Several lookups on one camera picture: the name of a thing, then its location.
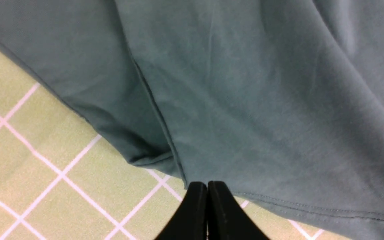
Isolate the green checkered tablecloth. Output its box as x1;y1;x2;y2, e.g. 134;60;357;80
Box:
0;33;352;240

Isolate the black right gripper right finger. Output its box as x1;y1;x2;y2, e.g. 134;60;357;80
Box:
207;181;269;240

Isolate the green long-sleeved shirt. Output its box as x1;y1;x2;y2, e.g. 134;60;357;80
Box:
0;0;384;240

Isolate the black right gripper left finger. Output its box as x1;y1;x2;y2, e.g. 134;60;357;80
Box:
156;181;207;240

